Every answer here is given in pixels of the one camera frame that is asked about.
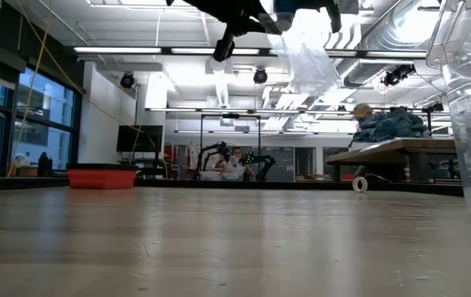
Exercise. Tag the black bottle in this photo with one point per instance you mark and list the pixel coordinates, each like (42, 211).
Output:
(45, 165)

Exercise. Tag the red plastic bin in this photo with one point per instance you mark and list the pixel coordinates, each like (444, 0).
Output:
(102, 179)

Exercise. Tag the black monitor screen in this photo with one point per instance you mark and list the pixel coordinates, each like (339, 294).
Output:
(139, 139)

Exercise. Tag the clear plastic bag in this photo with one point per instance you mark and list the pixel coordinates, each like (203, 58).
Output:
(309, 57)

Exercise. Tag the blue elastic bandage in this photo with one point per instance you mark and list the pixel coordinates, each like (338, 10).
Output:
(297, 5)

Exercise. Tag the white tape roll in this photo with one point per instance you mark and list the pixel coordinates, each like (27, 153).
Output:
(359, 184)

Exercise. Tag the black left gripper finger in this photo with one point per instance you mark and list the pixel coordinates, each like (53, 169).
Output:
(269, 24)
(223, 47)

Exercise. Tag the blue cloth pile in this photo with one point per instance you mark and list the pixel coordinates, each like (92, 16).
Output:
(392, 125)

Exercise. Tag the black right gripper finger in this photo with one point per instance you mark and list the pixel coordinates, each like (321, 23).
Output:
(333, 16)

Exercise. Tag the wooden workbench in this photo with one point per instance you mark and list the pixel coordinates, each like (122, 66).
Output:
(396, 150)

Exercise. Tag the person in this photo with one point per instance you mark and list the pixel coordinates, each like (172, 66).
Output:
(235, 165)
(362, 111)

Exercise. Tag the black background robot arm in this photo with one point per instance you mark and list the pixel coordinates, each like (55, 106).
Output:
(264, 163)
(212, 154)

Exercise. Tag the black ceiling spotlight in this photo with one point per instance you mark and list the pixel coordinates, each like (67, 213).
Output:
(260, 76)
(127, 81)
(398, 74)

